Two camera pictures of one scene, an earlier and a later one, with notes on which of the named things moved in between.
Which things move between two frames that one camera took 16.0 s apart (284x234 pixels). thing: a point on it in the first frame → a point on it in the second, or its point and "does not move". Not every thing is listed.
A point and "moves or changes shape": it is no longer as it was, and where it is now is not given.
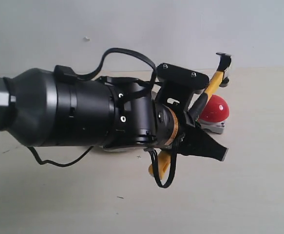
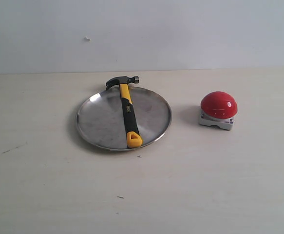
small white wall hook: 85,38 does not move
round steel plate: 135,123 does not move
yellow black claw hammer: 159,167 moves or changes shape
